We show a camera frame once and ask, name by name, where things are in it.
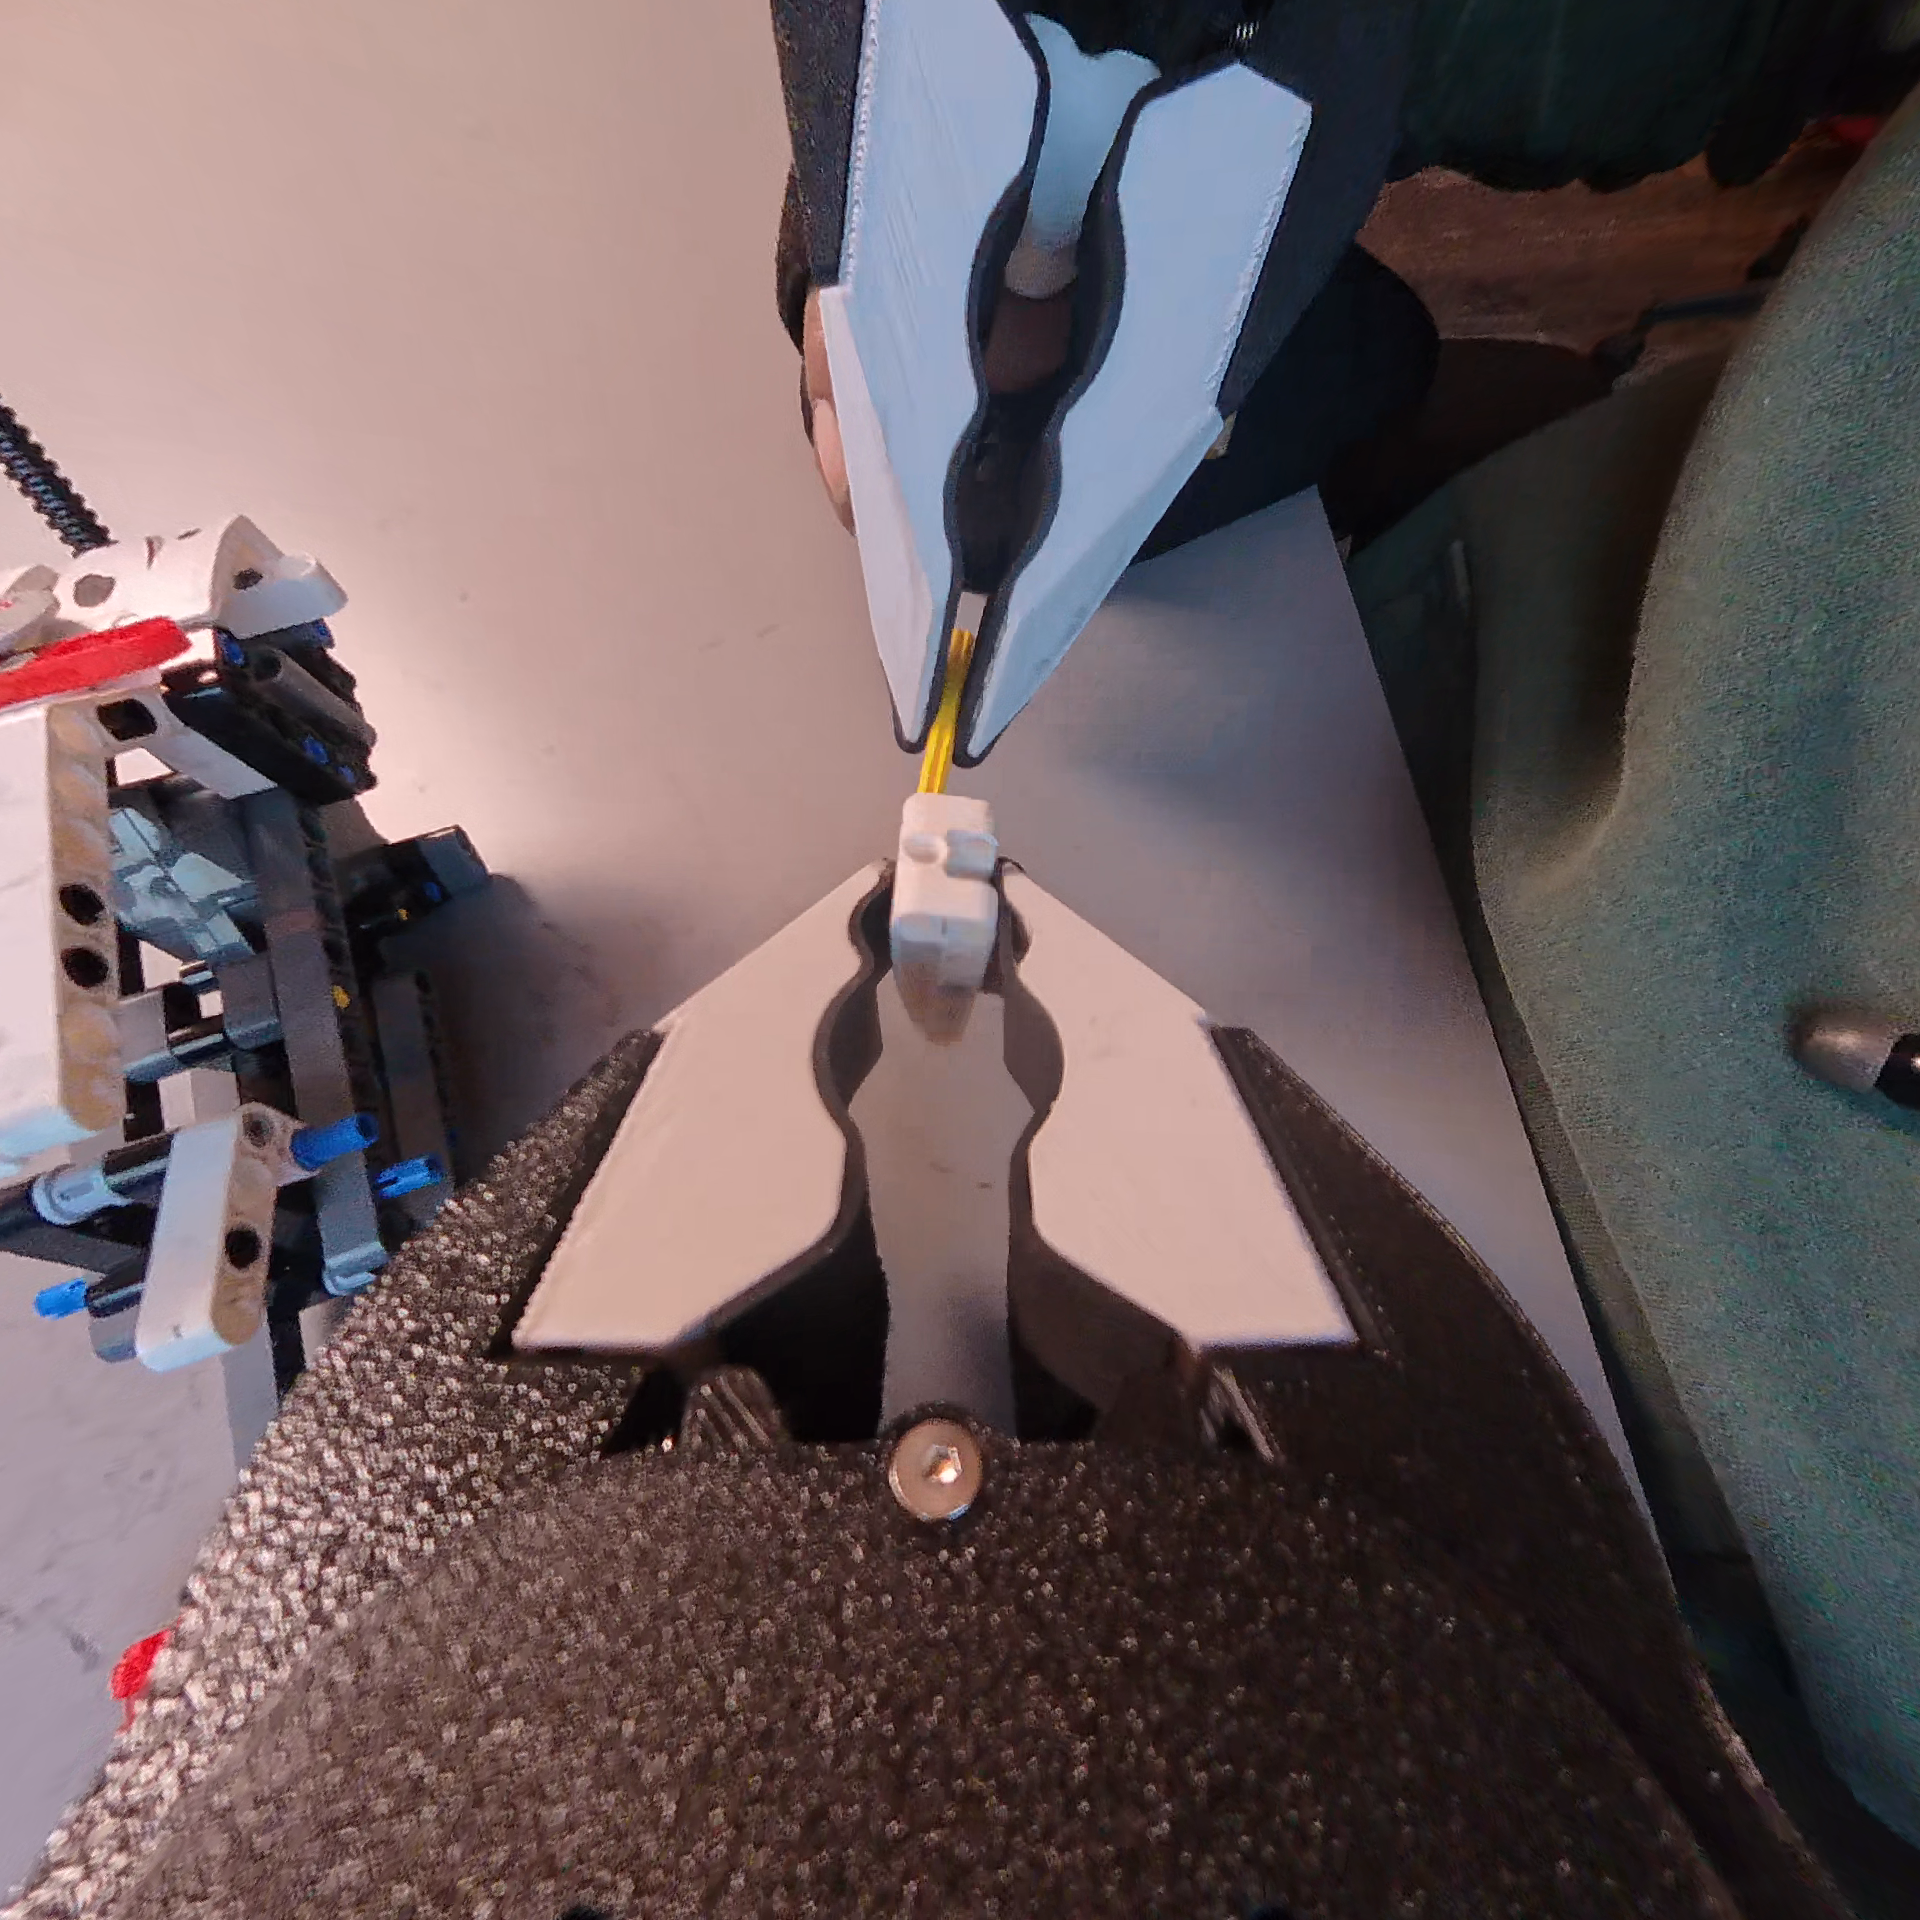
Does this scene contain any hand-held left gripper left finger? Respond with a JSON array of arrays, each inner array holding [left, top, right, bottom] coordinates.
[[511, 862, 891, 1444]]

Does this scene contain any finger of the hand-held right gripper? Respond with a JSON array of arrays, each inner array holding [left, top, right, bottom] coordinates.
[[960, 59, 1316, 765], [816, 0, 1046, 753]]

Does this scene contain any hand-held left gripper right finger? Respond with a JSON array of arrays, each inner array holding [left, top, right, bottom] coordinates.
[[996, 870, 1361, 1448]]

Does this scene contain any white toy building beam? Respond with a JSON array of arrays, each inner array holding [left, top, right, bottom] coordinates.
[[887, 793, 1007, 1045]]

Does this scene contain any yellow toy axle rod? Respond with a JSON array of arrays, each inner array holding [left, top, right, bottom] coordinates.
[[913, 629, 976, 798]]

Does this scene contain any person's right forearm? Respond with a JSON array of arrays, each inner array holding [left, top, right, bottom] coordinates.
[[1393, 0, 1920, 190]]

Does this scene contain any grey desk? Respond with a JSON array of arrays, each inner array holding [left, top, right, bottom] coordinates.
[[0, 0, 1671, 1920]]

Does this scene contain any person's right hand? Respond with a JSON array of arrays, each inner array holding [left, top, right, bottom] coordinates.
[[801, 283, 864, 540]]

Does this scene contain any black chair armrest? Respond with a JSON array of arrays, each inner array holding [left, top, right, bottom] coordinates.
[[1139, 248, 1502, 561]]

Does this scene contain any white and black toy truck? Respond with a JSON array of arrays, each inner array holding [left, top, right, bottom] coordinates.
[[0, 514, 489, 1377]]

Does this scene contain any person's green hoodie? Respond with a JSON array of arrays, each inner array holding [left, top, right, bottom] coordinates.
[[1351, 90, 1920, 1850]]

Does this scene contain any black ribbed toy hose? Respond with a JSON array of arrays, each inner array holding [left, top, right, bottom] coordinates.
[[0, 402, 118, 558]]

